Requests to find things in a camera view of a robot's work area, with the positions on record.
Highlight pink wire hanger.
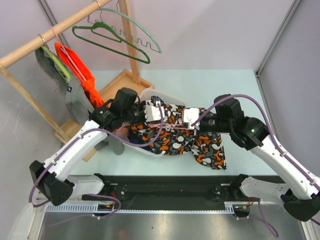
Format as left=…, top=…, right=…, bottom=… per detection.
left=147, top=122, right=199, bottom=131

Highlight orange camouflage patterned shorts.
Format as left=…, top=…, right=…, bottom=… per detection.
left=126, top=102, right=228, bottom=171

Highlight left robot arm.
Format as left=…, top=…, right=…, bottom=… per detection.
left=29, top=87, right=143, bottom=206

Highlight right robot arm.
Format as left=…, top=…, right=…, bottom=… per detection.
left=187, top=94, right=320, bottom=222

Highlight light green notched hanger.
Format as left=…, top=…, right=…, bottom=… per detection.
left=87, top=0, right=163, bottom=54

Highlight lime green hanger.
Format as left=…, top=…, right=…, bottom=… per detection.
left=41, top=45, right=71, bottom=83

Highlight dark green hanger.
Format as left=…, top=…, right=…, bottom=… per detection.
left=71, top=21, right=152, bottom=64

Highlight pink hanger holding orange garment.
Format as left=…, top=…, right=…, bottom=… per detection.
left=50, top=26, right=86, bottom=82

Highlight white plastic laundry basket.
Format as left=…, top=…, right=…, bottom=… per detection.
left=116, top=88, right=187, bottom=158

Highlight navy blue garment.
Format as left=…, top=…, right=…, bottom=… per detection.
left=128, top=133, right=152, bottom=152

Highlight grey garment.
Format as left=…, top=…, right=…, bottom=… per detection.
left=34, top=45, right=126, bottom=156

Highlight orange garment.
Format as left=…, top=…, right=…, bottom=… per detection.
left=54, top=42, right=105, bottom=109

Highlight wooden clothes rack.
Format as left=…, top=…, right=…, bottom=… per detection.
left=0, top=0, right=156, bottom=163

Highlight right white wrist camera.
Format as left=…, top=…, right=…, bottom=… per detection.
left=182, top=107, right=200, bottom=130

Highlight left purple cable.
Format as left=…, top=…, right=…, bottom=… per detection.
left=29, top=104, right=165, bottom=223

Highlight purple cable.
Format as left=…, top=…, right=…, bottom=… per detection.
left=191, top=93, right=320, bottom=238
left=29, top=104, right=165, bottom=223

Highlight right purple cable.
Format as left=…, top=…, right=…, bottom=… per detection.
left=191, top=93, right=320, bottom=238

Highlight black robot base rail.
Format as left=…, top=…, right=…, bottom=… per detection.
left=81, top=174, right=249, bottom=211

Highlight white slotted cable duct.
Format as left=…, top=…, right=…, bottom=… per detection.
left=46, top=203, right=235, bottom=215

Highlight aluminium frame post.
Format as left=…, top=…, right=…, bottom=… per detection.
left=254, top=0, right=304, bottom=78

